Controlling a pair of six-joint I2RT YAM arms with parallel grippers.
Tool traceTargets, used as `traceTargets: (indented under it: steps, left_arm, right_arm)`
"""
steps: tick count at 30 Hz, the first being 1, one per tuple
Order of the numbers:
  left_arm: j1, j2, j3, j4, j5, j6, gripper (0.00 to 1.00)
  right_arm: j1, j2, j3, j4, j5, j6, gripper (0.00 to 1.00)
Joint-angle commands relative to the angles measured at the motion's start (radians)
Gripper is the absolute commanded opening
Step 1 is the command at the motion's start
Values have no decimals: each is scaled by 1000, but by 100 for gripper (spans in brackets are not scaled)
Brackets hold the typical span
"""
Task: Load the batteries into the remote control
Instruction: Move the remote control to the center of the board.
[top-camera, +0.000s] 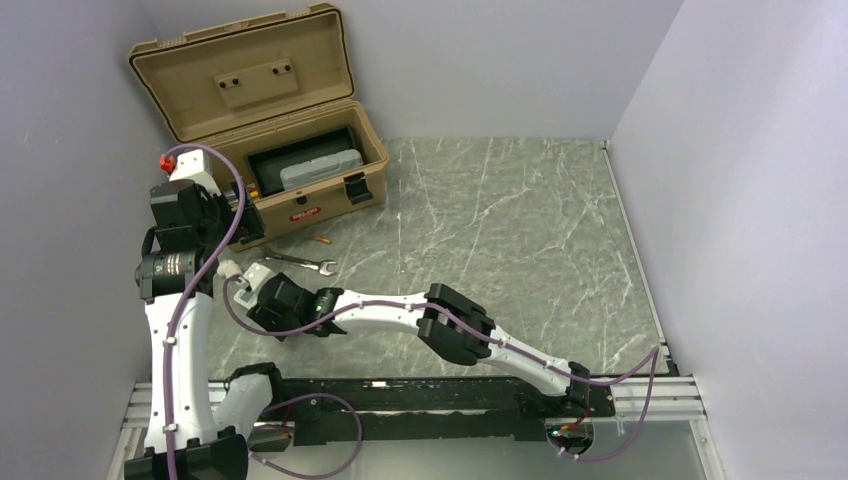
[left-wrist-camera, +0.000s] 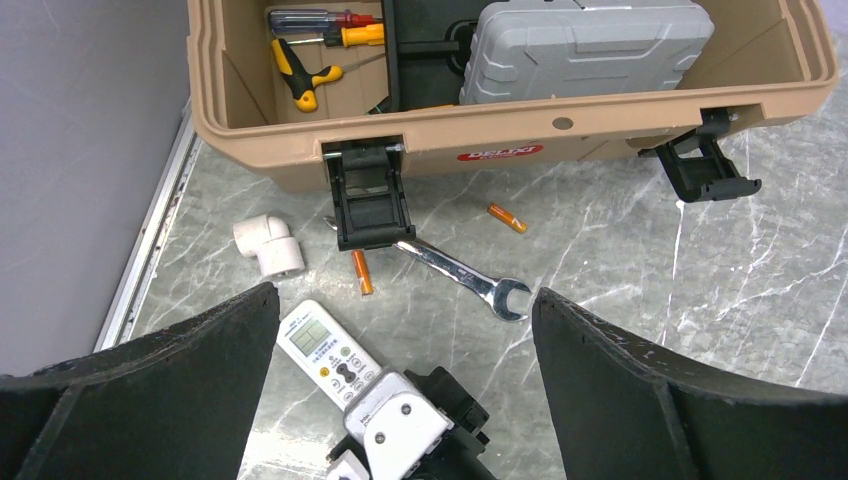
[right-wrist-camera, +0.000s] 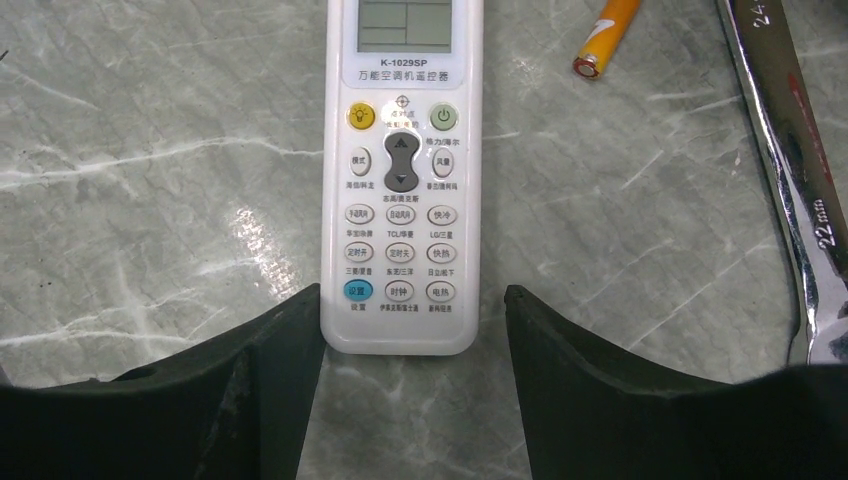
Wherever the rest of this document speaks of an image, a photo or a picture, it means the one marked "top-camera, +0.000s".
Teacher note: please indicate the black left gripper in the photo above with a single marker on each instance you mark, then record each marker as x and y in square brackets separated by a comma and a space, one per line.
[219, 202]

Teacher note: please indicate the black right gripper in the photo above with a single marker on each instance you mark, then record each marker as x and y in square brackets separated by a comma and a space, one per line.
[270, 319]

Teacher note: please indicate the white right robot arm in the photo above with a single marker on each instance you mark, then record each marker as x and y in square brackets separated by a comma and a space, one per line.
[455, 328]

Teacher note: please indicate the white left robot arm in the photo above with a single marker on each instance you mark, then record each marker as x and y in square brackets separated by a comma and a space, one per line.
[188, 437]

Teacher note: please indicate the silver open-end wrench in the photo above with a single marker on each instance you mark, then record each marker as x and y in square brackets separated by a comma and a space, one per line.
[322, 267]

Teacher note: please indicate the black tray in toolbox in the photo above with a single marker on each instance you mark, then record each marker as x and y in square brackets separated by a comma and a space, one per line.
[301, 159]

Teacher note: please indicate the grey plastic case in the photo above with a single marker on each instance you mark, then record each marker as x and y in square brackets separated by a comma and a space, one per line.
[320, 168]

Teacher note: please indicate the tan plastic toolbox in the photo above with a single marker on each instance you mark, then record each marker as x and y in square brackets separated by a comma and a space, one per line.
[253, 87]

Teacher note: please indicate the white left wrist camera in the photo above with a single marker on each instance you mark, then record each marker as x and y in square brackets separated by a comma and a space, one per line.
[192, 165]

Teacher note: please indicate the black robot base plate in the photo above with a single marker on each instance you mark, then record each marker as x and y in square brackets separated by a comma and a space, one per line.
[321, 411]

